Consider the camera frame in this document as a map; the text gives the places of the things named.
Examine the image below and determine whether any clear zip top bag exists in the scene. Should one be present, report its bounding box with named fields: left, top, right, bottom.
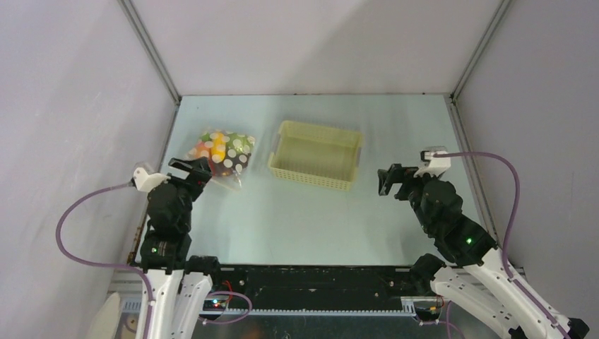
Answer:
left=184, top=129, right=256, bottom=190

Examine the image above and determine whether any orange peach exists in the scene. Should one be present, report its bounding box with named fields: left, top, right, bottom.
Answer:
left=194, top=143, right=211, bottom=159

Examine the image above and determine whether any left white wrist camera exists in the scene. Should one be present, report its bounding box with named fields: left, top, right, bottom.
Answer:
left=132, top=162, right=170, bottom=193

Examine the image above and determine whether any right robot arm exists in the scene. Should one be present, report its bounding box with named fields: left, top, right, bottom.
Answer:
left=377, top=164, right=590, bottom=338

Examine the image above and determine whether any green cabbage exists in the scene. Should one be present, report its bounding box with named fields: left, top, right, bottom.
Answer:
left=226, top=133, right=256, bottom=158

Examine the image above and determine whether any small circuit board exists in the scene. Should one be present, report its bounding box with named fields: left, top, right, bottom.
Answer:
left=202, top=299, right=229, bottom=312

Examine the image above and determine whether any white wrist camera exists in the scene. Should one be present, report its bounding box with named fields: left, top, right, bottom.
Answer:
left=413, top=145, right=451, bottom=178
left=132, top=162, right=170, bottom=193

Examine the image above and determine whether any cream perforated plastic basket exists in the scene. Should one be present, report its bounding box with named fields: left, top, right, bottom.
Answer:
left=268, top=120, right=362, bottom=191

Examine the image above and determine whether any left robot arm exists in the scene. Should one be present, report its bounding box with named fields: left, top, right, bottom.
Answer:
left=132, top=157, right=223, bottom=338

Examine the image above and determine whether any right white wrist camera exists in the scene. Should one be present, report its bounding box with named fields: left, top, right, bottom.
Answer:
left=413, top=145, right=451, bottom=178

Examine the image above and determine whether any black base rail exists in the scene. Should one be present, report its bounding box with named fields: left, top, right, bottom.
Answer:
left=206, top=264, right=471, bottom=312

